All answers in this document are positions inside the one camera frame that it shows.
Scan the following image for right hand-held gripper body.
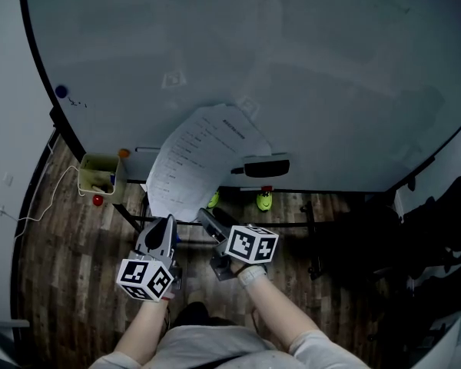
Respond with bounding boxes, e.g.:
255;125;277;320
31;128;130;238
209;224;280;282

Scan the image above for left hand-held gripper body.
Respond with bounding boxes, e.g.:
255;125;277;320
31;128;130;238
116;250;184;303

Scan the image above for white printed paper sheet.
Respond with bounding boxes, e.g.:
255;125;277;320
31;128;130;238
145;104;274;222

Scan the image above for black whiteboard eraser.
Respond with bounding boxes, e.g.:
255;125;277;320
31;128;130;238
243;152;292;179

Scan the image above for large black-framed whiteboard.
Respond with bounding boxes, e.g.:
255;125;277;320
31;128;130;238
18;0;461;194

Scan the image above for person's left forearm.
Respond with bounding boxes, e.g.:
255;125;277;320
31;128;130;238
113;300;170;364

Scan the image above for person's right forearm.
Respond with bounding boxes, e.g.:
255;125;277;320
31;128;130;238
245;278;320;355

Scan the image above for grey wrist band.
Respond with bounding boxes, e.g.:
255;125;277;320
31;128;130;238
237;264;269;290

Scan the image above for person's dark trousers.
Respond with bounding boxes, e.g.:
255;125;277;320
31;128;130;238
172;301;235;328

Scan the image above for beige magnetic storage box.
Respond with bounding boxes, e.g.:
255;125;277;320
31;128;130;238
78;153;128;205

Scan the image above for person's grey shirt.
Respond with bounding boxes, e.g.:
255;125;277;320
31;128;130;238
88;324;370;369

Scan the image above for black office chair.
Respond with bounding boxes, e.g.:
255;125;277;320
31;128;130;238
307;198;404;280
403;175;461;284

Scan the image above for grey ledge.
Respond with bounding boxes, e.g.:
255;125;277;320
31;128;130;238
0;318;31;361

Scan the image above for white desk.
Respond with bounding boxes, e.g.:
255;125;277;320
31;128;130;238
406;305;461;369

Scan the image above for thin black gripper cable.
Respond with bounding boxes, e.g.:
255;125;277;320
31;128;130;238
161;304;172;340

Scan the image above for white cable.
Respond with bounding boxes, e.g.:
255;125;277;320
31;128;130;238
13;163;86;241

